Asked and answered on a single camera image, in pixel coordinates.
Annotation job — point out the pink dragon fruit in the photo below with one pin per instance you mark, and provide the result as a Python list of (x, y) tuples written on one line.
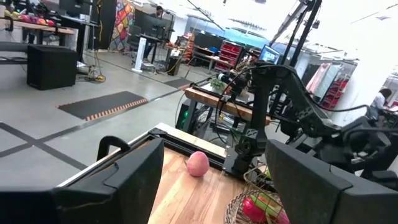
[(252, 212)]

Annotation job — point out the plain black floor mat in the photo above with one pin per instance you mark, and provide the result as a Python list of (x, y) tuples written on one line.
[(178, 83)]

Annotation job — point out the wooden table with fruit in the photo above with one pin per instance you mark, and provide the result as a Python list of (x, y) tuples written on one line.
[(37, 28)]

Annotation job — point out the tall black panel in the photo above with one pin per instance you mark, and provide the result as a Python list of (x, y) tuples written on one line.
[(105, 21)]

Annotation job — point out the red bin rack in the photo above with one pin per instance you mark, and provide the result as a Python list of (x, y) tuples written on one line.
[(230, 53)]

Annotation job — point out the green leafy object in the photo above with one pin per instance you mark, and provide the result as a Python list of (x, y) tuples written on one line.
[(217, 84)]

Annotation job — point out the black computer tower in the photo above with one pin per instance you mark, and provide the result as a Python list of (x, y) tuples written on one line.
[(173, 66)]

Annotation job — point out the black mat orange striped edge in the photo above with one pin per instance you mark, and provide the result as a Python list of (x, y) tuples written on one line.
[(102, 104)]

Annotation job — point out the wooden workbench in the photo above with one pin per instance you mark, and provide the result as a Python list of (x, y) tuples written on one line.
[(211, 101)]

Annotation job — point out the white tower unit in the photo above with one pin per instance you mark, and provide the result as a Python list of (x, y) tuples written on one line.
[(140, 53)]

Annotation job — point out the lit laptop screen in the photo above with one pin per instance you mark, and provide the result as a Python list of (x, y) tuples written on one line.
[(269, 54)]

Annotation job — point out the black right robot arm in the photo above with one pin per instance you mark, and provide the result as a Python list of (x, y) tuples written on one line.
[(261, 109)]

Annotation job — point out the black metal table frame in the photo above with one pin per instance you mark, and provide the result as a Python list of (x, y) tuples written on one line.
[(186, 146)]

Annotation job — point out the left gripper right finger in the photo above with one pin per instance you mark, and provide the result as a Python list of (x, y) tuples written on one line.
[(317, 199)]

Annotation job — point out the pink peach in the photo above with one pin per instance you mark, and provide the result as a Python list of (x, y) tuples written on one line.
[(197, 164)]

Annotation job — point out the black cabinet box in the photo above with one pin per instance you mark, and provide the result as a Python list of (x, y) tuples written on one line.
[(51, 67)]

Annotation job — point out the red shelf rack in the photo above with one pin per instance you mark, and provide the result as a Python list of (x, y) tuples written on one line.
[(337, 90)]

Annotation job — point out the black computer monitor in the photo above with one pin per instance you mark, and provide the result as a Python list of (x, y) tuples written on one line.
[(149, 23)]

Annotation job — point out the colourful patterned fabric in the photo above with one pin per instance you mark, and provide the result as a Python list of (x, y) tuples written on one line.
[(122, 25)]

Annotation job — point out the person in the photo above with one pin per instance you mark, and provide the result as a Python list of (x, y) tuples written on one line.
[(158, 12), (379, 101)]

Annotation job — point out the pink garment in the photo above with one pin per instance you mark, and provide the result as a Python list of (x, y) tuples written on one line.
[(317, 77)]

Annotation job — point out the black rig posts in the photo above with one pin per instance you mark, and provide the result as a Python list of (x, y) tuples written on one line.
[(306, 31)]

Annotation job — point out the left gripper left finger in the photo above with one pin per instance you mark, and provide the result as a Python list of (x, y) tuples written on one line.
[(93, 202)]

